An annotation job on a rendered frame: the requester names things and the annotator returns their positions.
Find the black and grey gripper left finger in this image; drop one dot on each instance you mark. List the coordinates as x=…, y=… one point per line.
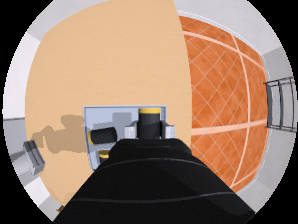
x=129, y=131

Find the black battery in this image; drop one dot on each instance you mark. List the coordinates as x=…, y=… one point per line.
x=103, y=155
x=149, y=123
x=102, y=136

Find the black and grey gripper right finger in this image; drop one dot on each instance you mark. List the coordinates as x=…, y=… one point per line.
x=166, y=130

